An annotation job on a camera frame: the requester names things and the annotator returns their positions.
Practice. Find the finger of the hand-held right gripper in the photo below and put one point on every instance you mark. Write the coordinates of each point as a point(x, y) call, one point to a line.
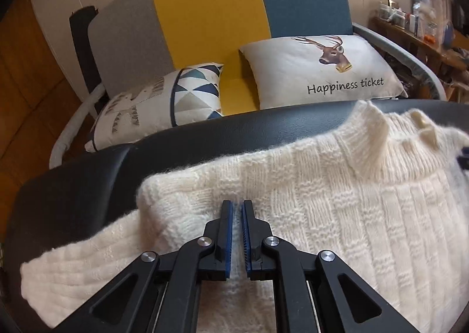
point(464, 161)

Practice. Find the black rolled mat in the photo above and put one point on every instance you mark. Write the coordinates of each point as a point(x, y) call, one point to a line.
point(82, 47)

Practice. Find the cream knitted sweater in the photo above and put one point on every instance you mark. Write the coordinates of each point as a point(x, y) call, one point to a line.
point(329, 190)

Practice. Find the wooden side desk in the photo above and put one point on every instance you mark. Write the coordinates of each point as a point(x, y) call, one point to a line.
point(421, 49)

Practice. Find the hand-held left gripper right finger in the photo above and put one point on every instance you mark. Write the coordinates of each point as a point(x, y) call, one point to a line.
point(246, 241)

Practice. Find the black padded massage table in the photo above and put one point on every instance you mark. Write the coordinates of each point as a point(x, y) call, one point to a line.
point(91, 179)

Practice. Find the grey yellow blue sofa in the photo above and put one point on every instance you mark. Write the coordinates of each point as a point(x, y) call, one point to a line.
point(205, 7)

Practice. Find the white foam armrest wrap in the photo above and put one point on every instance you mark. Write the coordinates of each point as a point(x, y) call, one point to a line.
point(73, 128)

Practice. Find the deer print pillow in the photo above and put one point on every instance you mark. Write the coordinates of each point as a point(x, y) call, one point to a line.
point(293, 73)

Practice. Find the geometric print pillow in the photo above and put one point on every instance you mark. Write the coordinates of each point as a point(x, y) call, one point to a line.
point(146, 98)

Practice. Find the pile of small containers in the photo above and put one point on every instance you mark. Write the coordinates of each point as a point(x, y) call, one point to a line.
point(414, 20)

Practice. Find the wooden panelled wardrobe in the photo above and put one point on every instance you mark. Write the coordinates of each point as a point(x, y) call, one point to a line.
point(22, 80)

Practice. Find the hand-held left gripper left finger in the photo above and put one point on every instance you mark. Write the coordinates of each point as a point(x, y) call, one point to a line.
point(228, 237)

